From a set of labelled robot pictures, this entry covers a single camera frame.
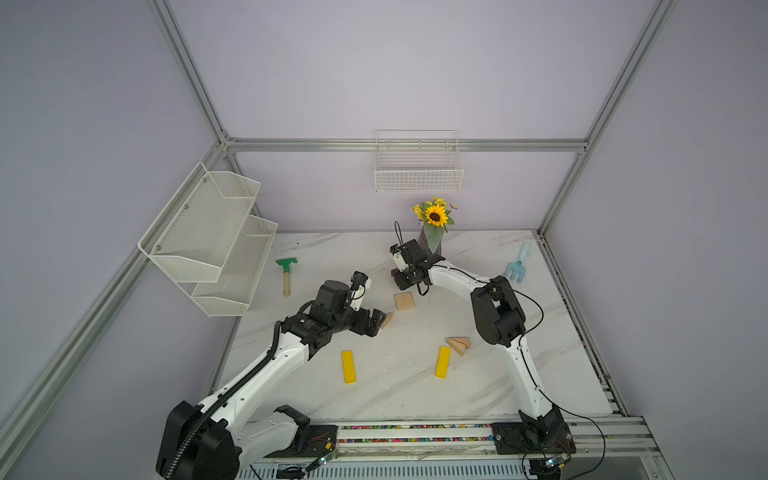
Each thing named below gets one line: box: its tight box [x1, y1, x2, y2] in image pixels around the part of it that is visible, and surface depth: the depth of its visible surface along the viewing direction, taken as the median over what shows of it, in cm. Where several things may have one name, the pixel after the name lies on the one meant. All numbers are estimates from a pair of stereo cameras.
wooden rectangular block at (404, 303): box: [394, 296, 417, 311], surface depth 101 cm
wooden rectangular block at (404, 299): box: [394, 292, 415, 307], surface depth 102 cm
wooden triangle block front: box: [445, 338, 466, 356], surface depth 90 cm
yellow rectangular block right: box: [434, 346, 451, 379], surface depth 88 cm
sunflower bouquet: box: [410, 197, 458, 253], surface depth 91 cm
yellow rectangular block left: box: [341, 350, 357, 384], surface depth 87 cm
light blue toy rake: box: [504, 242, 531, 283], surface depth 113 cm
